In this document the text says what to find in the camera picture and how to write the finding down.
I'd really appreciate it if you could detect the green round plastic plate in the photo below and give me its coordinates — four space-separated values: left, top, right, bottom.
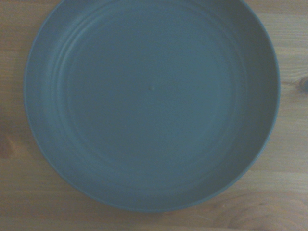
23 0 281 214

